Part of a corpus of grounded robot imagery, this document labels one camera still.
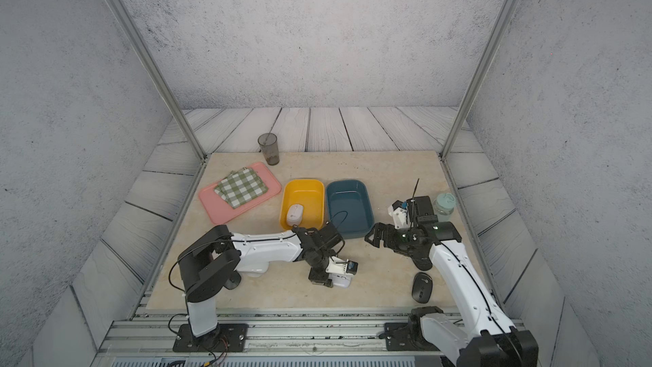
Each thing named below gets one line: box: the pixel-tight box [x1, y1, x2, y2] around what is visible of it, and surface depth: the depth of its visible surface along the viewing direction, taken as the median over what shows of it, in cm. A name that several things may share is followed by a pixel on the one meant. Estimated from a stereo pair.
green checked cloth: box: [213, 167, 270, 209], surface depth 110 cm
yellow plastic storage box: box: [280, 179, 325, 230], surface depth 104 cm
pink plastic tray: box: [198, 161, 282, 226], surface depth 107 cm
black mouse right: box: [411, 271, 433, 304], surface depth 82 cm
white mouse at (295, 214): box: [286, 203, 304, 226], surface depth 100 cm
